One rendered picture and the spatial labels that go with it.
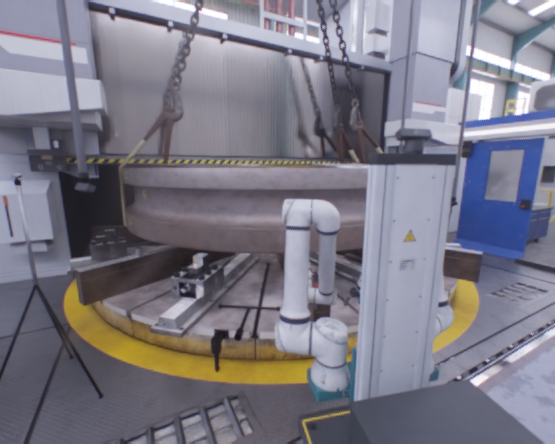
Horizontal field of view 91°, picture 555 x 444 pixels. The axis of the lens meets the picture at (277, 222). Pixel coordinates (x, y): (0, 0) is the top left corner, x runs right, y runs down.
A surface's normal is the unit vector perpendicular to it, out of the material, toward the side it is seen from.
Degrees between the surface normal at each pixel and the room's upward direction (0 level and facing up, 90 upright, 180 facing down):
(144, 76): 90
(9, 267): 90
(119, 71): 90
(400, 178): 90
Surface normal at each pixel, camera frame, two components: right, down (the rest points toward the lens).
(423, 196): 0.21, 0.19
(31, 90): 0.47, 0.17
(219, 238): -0.22, 0.18
